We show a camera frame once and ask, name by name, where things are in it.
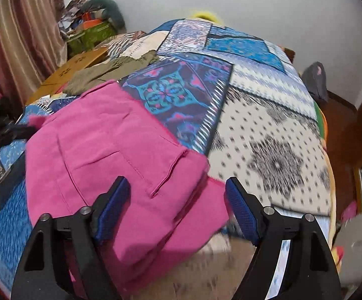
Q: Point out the yellow foam headboard pad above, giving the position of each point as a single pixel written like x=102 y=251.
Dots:
x=207 y=16

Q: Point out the striped brown curtain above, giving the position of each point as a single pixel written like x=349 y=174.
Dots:
x=31 y=47

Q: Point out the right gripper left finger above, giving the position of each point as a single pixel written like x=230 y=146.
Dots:
x=62 y=260

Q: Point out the grey green long pillow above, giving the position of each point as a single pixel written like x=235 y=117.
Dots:
x=110 y=11

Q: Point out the grey backpack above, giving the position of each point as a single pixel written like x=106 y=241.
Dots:
x=314 y=78

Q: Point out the orange striped blanket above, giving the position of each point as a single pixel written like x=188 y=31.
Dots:
x=121 y=42

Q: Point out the blue patchwork bed quilt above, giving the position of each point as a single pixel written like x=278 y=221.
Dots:
x=218 y=103

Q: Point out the wooden lap desk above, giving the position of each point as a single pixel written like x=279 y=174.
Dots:
x=55 y=82

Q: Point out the green storage bag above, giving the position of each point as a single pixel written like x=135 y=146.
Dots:
x=89 y=38

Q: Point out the olive green garment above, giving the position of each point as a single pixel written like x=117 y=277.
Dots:
x=116 y=69

